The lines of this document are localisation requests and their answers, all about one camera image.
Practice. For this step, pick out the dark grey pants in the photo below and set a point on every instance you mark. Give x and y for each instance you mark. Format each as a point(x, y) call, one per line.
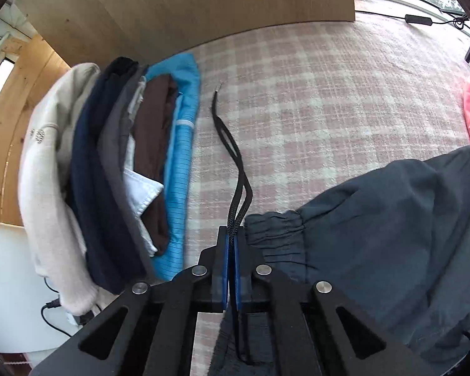
point(376, 223)

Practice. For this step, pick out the grey folded garment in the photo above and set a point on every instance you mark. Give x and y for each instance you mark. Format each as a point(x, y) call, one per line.
point(115, 145)

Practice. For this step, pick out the black inline controller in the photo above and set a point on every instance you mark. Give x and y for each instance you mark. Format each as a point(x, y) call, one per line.
point(419, 19)

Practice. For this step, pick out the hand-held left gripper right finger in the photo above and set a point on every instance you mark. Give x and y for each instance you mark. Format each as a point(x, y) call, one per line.
point(243, 274)

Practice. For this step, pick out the white power strip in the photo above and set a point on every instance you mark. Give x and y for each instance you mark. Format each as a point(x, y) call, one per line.
point(76, 318)

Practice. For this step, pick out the pine plank panel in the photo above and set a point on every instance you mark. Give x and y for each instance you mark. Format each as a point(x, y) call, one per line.
point(19, 125)

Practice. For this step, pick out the blue folded garment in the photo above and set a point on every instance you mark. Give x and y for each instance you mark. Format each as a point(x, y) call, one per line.
point(180, 164)

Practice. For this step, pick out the brown folded garment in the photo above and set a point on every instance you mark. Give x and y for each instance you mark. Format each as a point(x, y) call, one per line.
point(152, 133)

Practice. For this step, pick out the beige folded coat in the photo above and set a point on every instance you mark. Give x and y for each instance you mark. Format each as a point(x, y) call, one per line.
point(43, 184)

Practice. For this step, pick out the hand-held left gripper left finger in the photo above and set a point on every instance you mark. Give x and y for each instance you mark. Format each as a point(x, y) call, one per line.
point(222, 270)

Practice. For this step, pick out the wooden board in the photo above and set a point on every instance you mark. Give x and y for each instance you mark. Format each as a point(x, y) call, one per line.
point(180, 4)

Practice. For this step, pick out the pink checked blanket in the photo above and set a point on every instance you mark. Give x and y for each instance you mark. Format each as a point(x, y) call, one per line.
point(317, 105)

